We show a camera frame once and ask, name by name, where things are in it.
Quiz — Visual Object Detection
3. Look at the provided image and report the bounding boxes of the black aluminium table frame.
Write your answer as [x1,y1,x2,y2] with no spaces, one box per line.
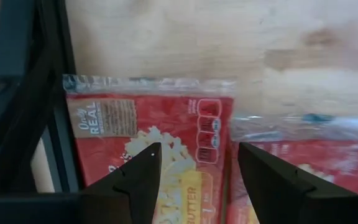
[0,0,83,194]

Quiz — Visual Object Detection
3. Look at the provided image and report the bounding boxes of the red popcorn packet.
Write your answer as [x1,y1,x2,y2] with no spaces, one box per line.
[62,73,236,224]
[227,113,358,224]

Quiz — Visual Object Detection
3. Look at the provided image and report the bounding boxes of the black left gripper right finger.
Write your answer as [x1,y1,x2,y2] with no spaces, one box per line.
[237,142,357,224]

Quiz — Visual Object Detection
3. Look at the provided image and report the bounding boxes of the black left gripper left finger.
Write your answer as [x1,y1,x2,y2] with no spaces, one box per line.
[84,142,163,224]

